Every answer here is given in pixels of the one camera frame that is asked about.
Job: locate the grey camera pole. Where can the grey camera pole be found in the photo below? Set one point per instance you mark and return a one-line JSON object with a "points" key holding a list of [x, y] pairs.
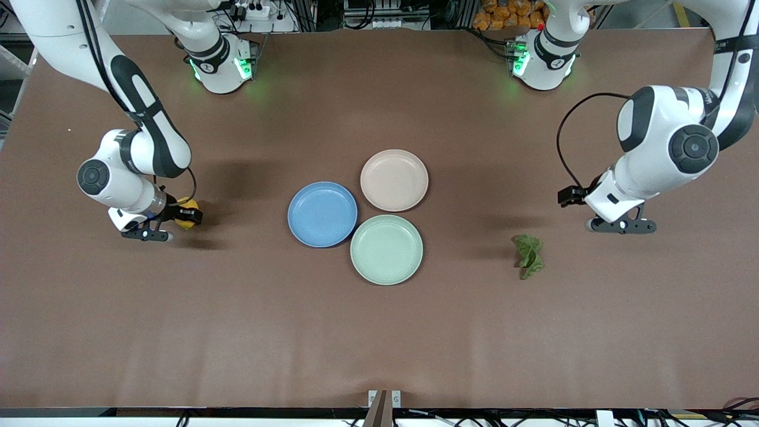
{"points": [[379, 412]]}

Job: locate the small metal bracket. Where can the small metal bracket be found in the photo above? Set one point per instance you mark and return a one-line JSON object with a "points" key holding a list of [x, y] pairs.
{"points": [[396, 398]]}

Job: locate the green lettuce leaf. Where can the green lettuce leaf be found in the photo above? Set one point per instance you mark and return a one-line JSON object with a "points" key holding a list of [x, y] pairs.
{"points": [[529, 255]]}

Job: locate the blue plate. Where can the blue plate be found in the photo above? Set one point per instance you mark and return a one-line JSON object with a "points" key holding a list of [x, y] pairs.
{"points": [[322, 213]]}

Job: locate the aluminium frame structure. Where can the aluminium frame structure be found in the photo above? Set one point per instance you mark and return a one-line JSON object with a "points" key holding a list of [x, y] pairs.
{"points": [[12, 62]]}

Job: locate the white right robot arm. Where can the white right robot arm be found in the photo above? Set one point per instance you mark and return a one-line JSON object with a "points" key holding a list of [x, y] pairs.
{"points": [[53, 29]]}

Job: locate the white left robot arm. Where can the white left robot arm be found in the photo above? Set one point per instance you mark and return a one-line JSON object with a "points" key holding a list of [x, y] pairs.
{"points": [[658, 118]]}

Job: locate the pale green plate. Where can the pale green plate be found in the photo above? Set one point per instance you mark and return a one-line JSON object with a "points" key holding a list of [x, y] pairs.
{"points": [[386, 249]]}

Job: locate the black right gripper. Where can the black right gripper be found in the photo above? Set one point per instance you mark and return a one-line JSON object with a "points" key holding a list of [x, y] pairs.
{"points": [[173, 212]]}

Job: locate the bag of orange items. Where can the bag of orange items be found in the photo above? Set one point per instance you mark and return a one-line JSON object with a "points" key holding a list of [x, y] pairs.
{"points": [[501, 15]]}

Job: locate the white equipment box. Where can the white equipment box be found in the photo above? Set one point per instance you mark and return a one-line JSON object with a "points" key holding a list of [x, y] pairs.
{"points": [[379, 25]]}

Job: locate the yellow lemon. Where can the yellow lemon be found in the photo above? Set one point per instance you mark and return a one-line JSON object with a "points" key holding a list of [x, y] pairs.
{"points": [[185, 225]]}

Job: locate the white power strip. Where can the white power strip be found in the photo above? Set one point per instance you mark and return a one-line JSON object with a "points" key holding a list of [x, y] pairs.
{"points": [[258, 12]]}

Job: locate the beige plate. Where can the beige plate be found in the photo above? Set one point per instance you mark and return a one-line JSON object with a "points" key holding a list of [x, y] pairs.
{"points": [[394, 179]]}

